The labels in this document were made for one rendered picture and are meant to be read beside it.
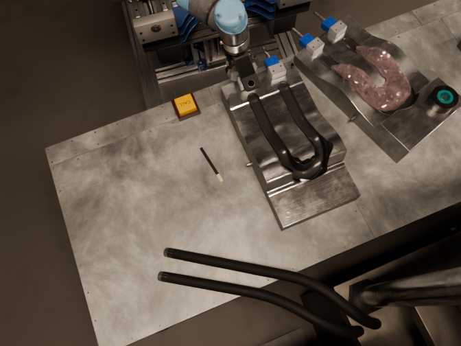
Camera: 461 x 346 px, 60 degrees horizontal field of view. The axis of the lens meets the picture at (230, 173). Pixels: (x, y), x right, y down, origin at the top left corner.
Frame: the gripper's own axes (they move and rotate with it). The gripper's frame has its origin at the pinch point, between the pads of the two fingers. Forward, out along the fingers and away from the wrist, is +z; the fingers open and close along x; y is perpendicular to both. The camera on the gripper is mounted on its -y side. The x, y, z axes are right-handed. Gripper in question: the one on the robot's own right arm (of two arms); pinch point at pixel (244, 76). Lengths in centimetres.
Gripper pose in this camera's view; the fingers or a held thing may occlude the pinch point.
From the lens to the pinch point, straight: 130.8
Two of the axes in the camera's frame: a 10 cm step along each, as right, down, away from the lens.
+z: 1.1, 1.5, 9.8
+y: -3.9, -9.0, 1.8
